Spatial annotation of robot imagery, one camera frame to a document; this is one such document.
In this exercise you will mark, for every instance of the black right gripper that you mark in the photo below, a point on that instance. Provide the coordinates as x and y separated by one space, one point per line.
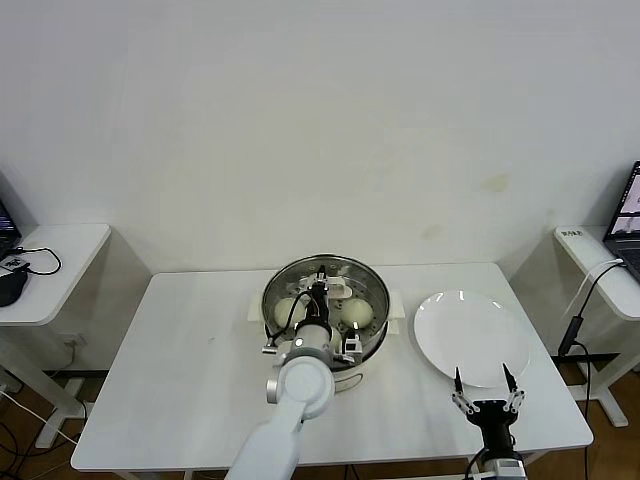
492 417

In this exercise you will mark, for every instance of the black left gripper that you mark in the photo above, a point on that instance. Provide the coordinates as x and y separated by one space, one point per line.
318 307

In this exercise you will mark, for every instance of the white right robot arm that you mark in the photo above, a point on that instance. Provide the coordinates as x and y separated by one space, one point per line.
505 467

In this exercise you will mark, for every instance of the stainless steel steamer basket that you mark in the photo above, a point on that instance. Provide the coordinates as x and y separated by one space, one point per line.
397 305

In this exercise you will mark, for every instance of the white round plate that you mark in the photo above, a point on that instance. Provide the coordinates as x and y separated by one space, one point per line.
470 335

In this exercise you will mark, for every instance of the cream electric cooker pot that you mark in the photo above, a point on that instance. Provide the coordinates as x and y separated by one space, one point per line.
357 380

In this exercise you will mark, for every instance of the small printed label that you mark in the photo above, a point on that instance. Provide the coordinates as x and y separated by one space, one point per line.
572 233

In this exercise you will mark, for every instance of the dark open laptop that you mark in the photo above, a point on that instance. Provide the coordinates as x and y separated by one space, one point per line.
625 235

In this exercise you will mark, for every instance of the small black white card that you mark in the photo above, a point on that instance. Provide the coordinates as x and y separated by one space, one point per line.
14 263

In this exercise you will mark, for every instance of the black computer mouse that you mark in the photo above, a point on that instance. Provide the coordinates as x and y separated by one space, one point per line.
10 290

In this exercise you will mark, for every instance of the laptop with pink screen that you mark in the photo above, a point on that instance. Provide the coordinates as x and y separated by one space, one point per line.
6 220

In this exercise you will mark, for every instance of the white wall power socket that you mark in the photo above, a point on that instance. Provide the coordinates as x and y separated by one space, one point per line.
75 341

